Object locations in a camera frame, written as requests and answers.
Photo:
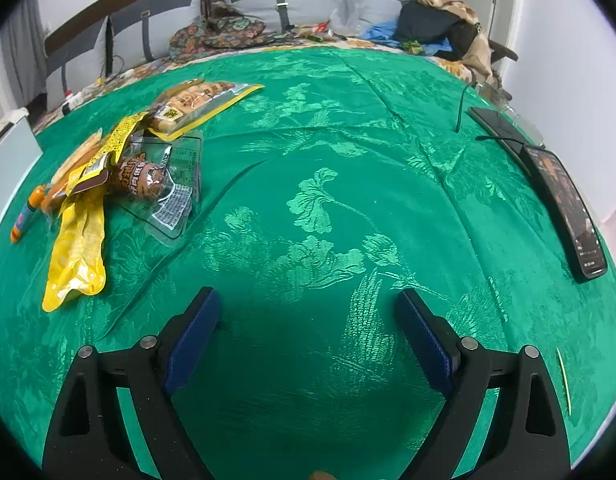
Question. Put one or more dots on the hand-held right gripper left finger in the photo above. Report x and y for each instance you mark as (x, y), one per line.
(192, 342)

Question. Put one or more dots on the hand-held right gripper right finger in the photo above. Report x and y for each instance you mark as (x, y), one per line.
(428, 347)

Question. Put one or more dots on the yellow chicken meat packet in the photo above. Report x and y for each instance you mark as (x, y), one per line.
(75, 260)

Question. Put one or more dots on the round brown snack packet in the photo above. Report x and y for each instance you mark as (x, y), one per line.
(142, 177)

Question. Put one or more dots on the yellow dotted sausage packet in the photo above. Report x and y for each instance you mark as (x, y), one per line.
(115, 140)

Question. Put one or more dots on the yellow-edged brown snack packet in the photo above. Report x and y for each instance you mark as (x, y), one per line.
(207, 100)

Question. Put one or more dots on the clear printed snack packet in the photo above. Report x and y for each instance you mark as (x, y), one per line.
(168, 212)

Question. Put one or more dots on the large black smartphone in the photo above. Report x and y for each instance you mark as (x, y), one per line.
(565, 210)

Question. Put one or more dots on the orange sausage stick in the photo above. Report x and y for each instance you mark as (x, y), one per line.
(23, 217)

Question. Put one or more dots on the green patterned bedspread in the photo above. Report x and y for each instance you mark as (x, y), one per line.
(313, 150)

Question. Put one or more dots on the white panel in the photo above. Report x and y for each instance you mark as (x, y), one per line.
(7, 175)

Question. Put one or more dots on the small white bottle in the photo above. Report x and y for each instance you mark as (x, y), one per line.
(71, 104)

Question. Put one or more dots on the white cloth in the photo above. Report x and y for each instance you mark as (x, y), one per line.
(8, 121)

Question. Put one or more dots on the green patterned cloth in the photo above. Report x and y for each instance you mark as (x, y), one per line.
(413, 46)

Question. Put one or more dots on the dark brown bar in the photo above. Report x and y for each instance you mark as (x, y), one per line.
(504, 52)

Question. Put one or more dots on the dark floral cloth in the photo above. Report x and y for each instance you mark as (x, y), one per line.
(227, 30)

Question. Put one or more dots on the blue cloth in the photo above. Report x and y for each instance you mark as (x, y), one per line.
(383, 32)

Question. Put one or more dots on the small colourful wrappers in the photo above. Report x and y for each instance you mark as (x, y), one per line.
(320, 32)

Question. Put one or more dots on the grey curtain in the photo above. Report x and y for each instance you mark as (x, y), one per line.
(22, 50)

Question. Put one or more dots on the brown headboard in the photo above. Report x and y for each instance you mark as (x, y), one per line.
(137, 2)

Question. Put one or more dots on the black bag with clothes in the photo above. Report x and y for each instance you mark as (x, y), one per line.
(453, 2)

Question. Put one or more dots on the clear plastic bag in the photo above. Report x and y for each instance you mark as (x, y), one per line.
(350, 5)

